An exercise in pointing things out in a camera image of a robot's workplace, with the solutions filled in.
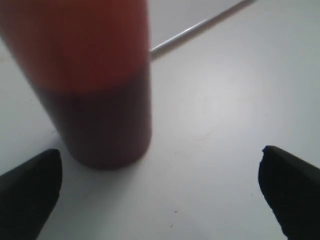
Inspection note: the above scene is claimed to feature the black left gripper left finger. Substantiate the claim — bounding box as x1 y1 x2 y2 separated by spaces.
0 148 63 240

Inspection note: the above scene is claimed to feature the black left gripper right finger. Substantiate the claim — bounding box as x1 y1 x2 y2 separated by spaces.
258 145 320 240

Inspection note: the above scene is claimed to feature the red sauce squeeze bottle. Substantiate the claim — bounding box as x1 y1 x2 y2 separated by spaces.
0 0 152 170

